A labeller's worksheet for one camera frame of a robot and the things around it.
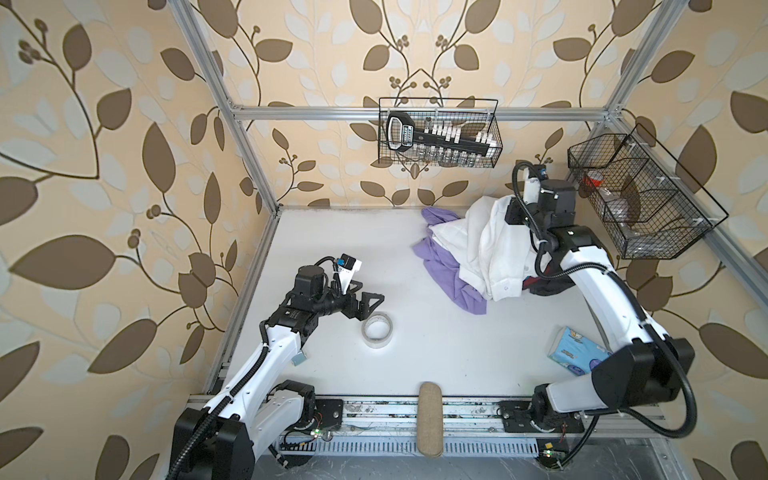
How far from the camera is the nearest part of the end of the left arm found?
632mm

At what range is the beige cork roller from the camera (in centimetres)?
69

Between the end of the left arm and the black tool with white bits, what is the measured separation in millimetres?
466

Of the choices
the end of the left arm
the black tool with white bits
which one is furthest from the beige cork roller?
the black tool with white bits

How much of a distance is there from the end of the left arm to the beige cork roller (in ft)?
0.89

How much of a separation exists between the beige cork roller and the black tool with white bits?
670 mm

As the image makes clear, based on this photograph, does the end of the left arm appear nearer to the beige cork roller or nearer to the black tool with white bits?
the beige cork roller

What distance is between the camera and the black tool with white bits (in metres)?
0.84
